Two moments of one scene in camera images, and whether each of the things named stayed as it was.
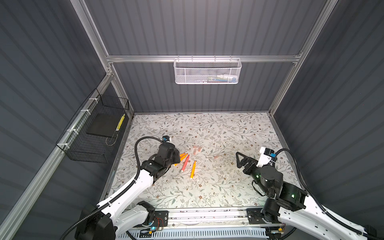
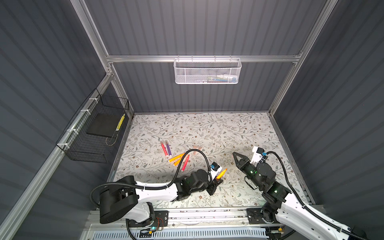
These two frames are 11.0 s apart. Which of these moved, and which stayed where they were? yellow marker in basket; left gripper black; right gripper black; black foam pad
Moved: left gripper black
Stayed: black foam pad; right gripper black; yellow marker in basket
